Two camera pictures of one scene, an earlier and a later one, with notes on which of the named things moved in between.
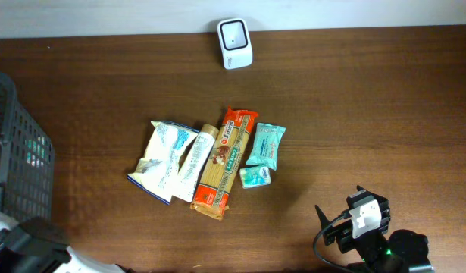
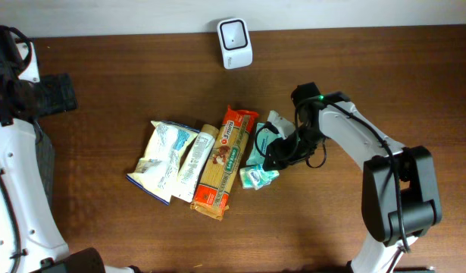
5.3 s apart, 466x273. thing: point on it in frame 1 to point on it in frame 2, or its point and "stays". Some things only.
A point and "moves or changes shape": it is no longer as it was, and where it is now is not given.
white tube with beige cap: x=195 y=164 stays
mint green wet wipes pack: x=266 y=145 stays
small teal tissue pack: x=252 y=177 moves or changes shape
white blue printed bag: x=155 y=174 stays
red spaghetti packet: x=224 y=163 stays
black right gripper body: x=344 y=233 to x=279 y=152
